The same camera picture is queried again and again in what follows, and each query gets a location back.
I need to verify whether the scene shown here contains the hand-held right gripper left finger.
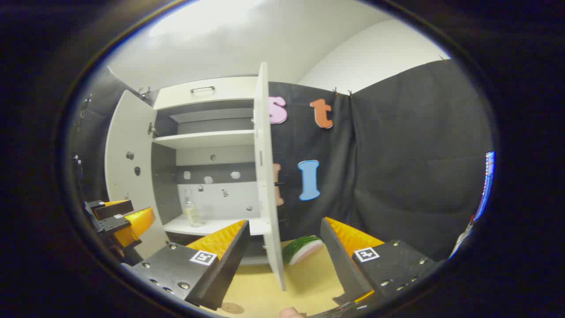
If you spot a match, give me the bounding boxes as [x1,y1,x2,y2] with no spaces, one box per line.
[120,220,251,311]

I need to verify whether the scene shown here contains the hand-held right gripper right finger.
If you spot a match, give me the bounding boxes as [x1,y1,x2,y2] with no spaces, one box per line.
[320,216,438,307]

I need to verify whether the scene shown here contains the clear glass bottle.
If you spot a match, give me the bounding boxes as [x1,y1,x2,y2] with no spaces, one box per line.
[184,189,203,228]

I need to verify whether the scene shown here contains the white cabinet door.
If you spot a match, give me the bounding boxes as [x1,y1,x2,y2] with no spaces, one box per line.
[253,62,287,292]
[105,90,171,261]

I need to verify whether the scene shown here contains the white and grey cabinet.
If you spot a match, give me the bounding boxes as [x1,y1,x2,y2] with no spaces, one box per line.
[150,98,272,265]

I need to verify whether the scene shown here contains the white cabinet drawer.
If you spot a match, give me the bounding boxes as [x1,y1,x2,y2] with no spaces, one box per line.
[153,76,258,110]

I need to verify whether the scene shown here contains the toy watermelon slice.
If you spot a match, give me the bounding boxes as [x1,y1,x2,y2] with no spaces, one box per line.
[282,235,325,265]

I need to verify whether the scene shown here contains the black backdrop cloth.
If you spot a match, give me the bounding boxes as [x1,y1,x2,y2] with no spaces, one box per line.
[66,60,493,262]

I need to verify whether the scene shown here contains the computer screen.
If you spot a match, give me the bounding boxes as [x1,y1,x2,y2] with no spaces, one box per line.
[474,151,496,221]

